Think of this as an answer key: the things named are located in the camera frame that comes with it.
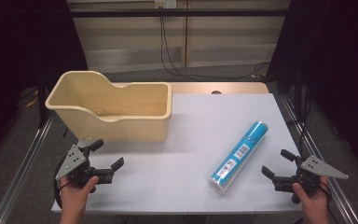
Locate white wall outlet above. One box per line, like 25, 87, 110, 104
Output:
154, 0, 178, 9

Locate cream plastic bin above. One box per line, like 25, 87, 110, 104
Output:
44, 70, 173, 144

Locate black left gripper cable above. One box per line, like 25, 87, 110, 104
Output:
53, 155, 71, 210

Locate black stand leg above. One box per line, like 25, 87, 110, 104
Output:
36, 69, 49, 129

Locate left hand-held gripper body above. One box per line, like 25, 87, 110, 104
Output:
54, 144, 114, 189

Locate black wall cable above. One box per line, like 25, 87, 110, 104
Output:
159, 6, 272, 80

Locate person's left hand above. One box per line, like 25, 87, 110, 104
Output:
59, 175, 100, 217

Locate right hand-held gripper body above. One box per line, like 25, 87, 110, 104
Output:
272, 154, 350, 205

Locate black horizontal bar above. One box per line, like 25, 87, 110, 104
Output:
69, 8, 291, 19

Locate dark curtain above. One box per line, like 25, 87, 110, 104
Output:
0, 0, 90, 166
266, 0, 358, 180

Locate white table sheet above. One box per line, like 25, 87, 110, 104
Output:
50, 92, 303, 216

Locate blue wrapped roll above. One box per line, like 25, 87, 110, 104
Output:
207, 120, 269, 196

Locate person's right hand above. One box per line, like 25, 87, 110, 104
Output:
292, 175, 331, 218

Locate metal floor rail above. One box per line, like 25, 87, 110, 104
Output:
0, 112, 56, 224
280, 95, 358, 224

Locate black floor cable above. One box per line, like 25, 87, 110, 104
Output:
286, 88, 313, 157

